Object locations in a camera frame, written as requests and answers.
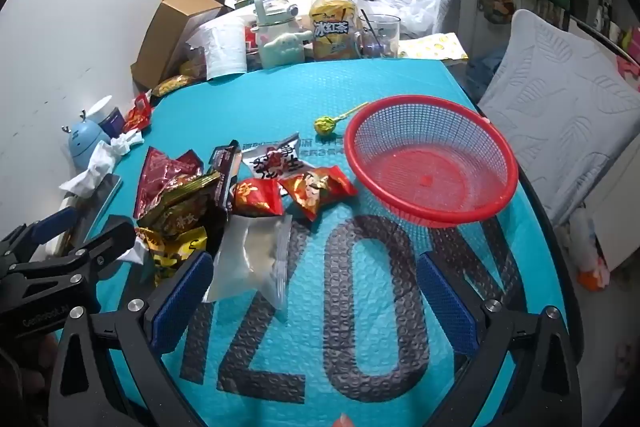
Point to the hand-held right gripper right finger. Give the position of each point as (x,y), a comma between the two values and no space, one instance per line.
(445,302)

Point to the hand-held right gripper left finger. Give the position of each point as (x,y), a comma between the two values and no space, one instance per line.
(185,297)

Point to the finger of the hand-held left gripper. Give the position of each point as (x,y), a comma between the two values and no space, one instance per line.
(117,237)
(55,221)

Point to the gold green snack packet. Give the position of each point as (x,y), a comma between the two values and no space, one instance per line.
(182,202)

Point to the large red packet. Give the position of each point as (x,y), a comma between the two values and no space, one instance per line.
(157,172)

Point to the clear plastic bag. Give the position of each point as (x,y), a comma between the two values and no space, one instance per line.
(250,257)

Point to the red orange snack packet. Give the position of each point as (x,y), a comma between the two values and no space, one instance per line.
(255,197)

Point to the red plastic basket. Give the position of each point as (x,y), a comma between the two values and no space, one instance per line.
(430,179)

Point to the white black snack packet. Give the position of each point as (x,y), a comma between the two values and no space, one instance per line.
(272,159)

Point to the red gold snack packet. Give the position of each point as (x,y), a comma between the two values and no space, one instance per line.
(315,192)

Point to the black smartphone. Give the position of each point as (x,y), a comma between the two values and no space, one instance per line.
(102,202)

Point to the white cloth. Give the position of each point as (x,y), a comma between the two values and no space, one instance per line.
(92,169)

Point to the light blue deer gadget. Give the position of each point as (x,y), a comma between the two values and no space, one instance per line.
(85,142)

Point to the crumpled white tissue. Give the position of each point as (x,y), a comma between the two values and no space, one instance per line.
(125,142)

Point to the navy blue box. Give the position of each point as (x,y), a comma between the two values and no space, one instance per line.
(111,119)

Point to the small red snack packet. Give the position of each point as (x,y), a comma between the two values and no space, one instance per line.
(137,112)

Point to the orange toy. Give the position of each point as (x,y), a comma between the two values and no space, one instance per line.
(590,267)

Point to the yellow noodle snack packet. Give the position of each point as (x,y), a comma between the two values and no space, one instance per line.
(172,85)

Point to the cardboard box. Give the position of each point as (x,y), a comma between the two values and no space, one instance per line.
(165,37)

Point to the yellow lollipop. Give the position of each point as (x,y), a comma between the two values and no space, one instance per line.
(323,125)

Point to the white paper roll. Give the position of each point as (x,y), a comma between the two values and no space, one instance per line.
(222,49)

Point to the chair with leaf cover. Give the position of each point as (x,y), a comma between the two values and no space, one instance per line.
(555,107)

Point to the teal bubble mat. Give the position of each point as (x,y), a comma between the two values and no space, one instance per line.
(320,97)

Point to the yellow smiley print paper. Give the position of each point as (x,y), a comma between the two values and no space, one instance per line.
(435,47)

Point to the pale green water bottle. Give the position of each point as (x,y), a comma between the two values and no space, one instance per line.
(277,37)

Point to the glass cup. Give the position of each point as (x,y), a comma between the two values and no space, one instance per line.
(377,37)

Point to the yellow iced tea bottle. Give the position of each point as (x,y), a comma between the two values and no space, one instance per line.
(332,27)

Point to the white plastic bag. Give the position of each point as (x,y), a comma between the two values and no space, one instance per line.
(400,2)

